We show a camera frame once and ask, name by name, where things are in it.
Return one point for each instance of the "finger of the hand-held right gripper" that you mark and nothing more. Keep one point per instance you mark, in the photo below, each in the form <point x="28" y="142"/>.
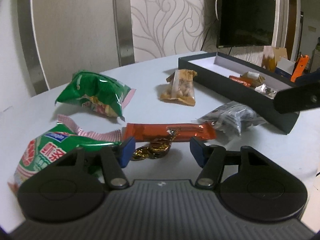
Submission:
<point x="292" y="100"/>
<point x="308" y="78"/>

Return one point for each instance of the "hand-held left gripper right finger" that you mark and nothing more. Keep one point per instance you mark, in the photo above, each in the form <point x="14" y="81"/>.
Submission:
<point x="197" y="150"/>

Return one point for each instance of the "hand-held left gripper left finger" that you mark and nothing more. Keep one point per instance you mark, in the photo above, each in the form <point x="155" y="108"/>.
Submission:
<point x="126" y="150"/>

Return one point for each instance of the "shiny brown gold candy packet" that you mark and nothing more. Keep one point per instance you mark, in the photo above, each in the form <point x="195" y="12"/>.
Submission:
<point x="152" y="150"/>

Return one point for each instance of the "clear panda candy packet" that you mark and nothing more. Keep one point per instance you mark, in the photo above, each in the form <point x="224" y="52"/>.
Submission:
<point x="265" y="90"/>

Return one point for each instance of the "orange chocolate bar packet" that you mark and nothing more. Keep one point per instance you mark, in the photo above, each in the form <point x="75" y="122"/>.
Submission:
<point x="150" y="131"/>

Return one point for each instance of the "gold packet with white label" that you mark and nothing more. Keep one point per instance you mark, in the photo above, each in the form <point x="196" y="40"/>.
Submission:
<point x="255" y="80"/>

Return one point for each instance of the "silver grey snack packet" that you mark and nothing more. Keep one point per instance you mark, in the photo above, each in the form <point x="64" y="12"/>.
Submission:
<point x="230" y="117"/>

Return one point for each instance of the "small orange brown snack packet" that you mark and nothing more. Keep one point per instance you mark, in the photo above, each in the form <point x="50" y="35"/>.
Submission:
<point x="238" y="80"/>

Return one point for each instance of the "clear peanut packet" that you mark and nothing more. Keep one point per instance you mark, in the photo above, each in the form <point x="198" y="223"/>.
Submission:
<point x="178" y="90"/>

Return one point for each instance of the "dark grey cardboard box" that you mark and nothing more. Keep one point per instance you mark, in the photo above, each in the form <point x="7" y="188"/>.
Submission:
<point x="225" y="90"/>

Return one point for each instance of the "green snack bag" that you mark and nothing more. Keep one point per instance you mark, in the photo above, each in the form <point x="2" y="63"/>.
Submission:
<point x="92" y="90"/>
<point x="50" y="152"/>

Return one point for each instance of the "orange cardboard box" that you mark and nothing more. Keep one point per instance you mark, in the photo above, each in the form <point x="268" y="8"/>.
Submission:
<point x="301" y="66"/>

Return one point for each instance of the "blue box with white flaps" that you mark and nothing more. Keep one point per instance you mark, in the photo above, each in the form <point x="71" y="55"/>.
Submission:
<point x="285" y="66"/>

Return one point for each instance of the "tan cardboard piece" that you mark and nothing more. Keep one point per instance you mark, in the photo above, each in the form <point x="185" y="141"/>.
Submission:
<point x="280" y="53"/>

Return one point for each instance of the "yellow bag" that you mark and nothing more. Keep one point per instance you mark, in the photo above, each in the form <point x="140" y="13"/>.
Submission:
<point x="268" y="62"/>

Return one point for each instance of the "black television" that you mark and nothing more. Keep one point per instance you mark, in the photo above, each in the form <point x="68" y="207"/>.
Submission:
<point x="245" y="12"/>

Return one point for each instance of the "grey metal-framed wall panel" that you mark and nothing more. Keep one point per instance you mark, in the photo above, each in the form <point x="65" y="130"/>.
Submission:
<point x="75" y="30"/>

